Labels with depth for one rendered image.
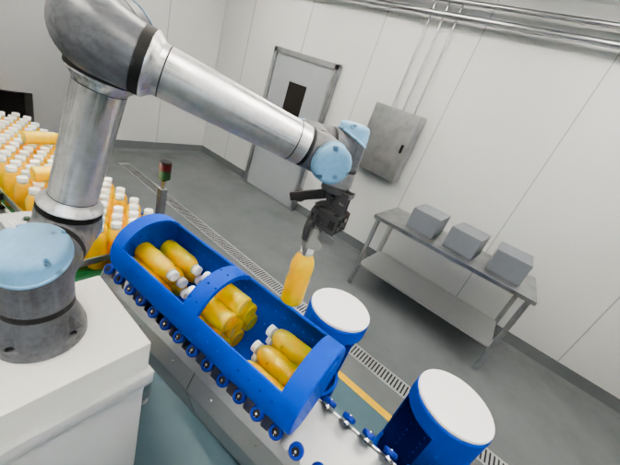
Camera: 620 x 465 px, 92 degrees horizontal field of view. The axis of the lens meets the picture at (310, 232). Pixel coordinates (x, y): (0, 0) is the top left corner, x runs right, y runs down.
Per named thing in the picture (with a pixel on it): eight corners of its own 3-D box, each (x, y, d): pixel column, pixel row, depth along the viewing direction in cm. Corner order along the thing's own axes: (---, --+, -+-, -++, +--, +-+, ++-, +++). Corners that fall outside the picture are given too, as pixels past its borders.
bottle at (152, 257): (140, 259, 117) (170, 286, 109) (129, 251, 111) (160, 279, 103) (154, 246, 119) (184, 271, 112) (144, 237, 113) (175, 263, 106)
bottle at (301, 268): (278, 304, 90) (293, 252, 82) (281, 290, 97) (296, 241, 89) (300, 310, 90) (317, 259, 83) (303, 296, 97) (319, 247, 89)
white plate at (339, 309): (303, 308, 127) (302, 310, 127) (363, 341, 120) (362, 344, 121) (323, 280, 151) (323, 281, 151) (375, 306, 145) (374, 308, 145)
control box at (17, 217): (20, 266, 104) (17, 241, 100) (-3, 238, 112) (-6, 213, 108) (55, 257, 112) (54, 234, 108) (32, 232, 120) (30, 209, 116)
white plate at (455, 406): (455, 365, 126) (453, 367, 126) (404, 372, 114) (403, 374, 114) (511, 435, 104) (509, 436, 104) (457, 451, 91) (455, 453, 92)
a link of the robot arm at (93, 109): (5, 266, 59) (56, -45, 39) (41, 227, 71) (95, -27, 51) (77, 280, 65) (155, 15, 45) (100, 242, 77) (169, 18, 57)
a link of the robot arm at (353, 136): (333, 115, 71) (364, 124, 74) (319, 160, 75) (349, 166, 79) (344, 122, 64) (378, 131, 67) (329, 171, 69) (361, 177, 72)
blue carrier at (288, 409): (274, 458, 80) (317, 378, 72) (101, 280, 113) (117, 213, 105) (321, 398, 105) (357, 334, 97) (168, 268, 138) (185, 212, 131)
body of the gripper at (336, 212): (330, 239, 76) (346, 196, 71) (304, 223, 79) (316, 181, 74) (343, 232, 82) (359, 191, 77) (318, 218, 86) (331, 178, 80)
